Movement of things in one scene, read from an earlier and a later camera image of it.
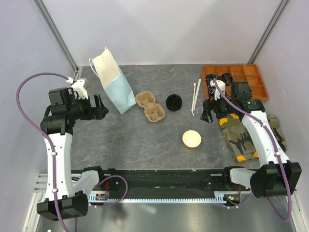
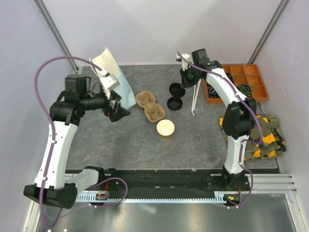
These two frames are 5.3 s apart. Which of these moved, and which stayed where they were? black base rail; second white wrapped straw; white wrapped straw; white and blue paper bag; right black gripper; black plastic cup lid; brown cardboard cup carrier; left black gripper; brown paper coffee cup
Moved: right black gripper; black plastic cup lid; left black gripper; brown paper coffee cup
Stayed: second white wrapped straw; black base rail; white wrapped straw; brown cardboard cup carrier; white and blue paper bag
